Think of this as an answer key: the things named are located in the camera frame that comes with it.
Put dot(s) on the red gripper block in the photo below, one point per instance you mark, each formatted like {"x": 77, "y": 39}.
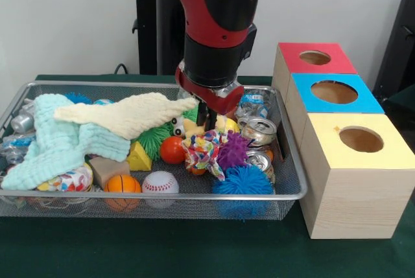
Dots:
{"x": 223, "y": 101}

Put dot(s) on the yellow plush duck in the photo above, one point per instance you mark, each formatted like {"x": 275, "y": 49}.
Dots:
{"x": 191, "y": 128}

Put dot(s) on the colourful print cloth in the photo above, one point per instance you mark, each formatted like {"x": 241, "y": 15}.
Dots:
{"x": 204, "y": 153}

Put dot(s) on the cream waffle cloth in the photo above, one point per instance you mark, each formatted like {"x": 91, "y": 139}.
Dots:
{"x": 136, "y": 116}

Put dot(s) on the mint green waffle cloth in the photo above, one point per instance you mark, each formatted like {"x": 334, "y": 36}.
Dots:
{"x": 55, "y": 148}

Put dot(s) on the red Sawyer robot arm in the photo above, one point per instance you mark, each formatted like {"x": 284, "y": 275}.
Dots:
{"x": 220, "y": 6}

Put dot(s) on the wooden three-hole box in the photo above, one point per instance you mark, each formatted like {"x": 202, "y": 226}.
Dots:
{"x": 356, "y": 200}

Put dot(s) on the silver mesh bin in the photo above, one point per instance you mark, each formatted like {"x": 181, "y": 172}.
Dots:
{"x": 19, "y": 205}

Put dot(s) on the purple spiky ball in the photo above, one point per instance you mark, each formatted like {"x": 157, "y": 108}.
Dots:
{"x": 231, "y": 151}

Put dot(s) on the red ball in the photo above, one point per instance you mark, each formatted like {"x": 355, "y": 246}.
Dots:
{"x": 172, "y": 150}

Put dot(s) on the crushed can with gold print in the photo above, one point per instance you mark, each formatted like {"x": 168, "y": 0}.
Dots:
{"x": 259, "y": 132}

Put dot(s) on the green fuzzy toy with eyes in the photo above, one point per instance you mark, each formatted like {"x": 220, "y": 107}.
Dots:
{"x": 152, "y": 142}

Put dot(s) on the crushed silver can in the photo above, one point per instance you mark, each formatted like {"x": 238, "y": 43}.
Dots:
{"x": 257, "y": 159}

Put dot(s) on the blue fuzzy ball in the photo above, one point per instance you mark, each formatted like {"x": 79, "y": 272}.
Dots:
{"x": 243, "y": 182}

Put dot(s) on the white toy baseball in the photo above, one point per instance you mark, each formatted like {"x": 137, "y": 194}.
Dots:
{"x": 160, "y": 185}

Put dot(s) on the orange toy basketball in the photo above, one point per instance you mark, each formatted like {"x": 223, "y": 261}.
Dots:
{"x": 122, "y": 184}

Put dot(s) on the dark green tablecloth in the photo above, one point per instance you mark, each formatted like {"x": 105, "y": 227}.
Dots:
{"x": 162, "y": 249}
{"x": 403, "y": 103}

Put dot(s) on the black chair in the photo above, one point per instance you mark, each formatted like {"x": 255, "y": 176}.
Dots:
{"x": 398, "y": 48}

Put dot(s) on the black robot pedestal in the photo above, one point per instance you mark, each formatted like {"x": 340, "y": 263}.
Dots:
{"x": 146, "y": 31}

